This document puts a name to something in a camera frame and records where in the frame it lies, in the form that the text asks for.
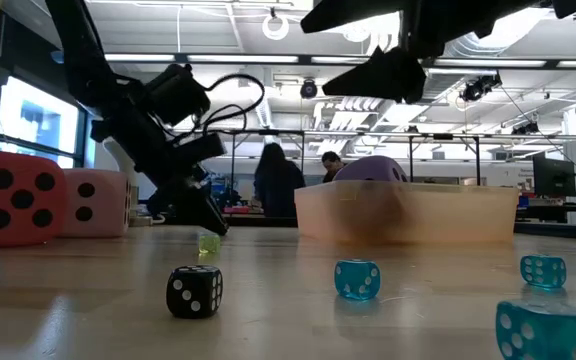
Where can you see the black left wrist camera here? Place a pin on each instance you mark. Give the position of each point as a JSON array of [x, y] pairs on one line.
[[175, 95]]

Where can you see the large pink foam die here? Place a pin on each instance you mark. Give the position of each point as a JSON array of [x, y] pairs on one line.
[[103, 220]]

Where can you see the black background workbench frame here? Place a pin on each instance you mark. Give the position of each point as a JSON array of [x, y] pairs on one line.
[[268, 132]]

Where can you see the black computer monitor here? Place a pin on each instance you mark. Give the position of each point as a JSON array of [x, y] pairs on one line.
[[553, 177]]

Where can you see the large red foam die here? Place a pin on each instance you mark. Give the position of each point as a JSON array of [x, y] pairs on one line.
[[18, 170]]

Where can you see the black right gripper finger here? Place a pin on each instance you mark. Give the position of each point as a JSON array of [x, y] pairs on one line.
[[358, 10], [388, 77]]

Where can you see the white round ceiling lamp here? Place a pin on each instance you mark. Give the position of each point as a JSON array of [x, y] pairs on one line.
[[265, 27]]

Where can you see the person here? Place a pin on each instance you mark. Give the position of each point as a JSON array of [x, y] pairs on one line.
[[278, 185], [332, 162]]

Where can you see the black overhead gantry bar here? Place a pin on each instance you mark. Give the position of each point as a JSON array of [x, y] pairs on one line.
[[305, 59]]

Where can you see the small yellow-green translucent die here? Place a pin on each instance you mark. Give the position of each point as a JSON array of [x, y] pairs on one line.
[[209, 243]]

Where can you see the large purple foam die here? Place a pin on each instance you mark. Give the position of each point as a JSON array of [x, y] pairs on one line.
[[368, 167]]

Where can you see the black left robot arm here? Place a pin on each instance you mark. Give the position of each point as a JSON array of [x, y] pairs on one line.
[[80, 55]]

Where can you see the black overhead camera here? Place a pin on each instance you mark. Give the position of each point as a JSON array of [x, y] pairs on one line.
[[308, 90]]

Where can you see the large glass window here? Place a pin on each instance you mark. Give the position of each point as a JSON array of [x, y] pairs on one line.
[[38, 120]]

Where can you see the small black die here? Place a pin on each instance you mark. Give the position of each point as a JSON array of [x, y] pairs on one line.
[[194, 291]]

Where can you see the orange translucent plastic bin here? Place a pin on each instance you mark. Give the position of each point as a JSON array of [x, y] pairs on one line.
[[458, 215]]

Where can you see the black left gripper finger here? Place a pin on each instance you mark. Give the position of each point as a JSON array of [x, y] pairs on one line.
[[205, 212]]

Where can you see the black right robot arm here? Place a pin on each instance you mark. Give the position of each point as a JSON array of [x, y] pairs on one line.
[[570, 6]]

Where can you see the black ceiling-mounted camera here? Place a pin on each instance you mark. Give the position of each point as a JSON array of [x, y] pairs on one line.
[[478, 89]]

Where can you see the small blue translucent die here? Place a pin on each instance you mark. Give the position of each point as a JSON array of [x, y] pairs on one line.
[[543, 271], [550, 332], [357, 279]]

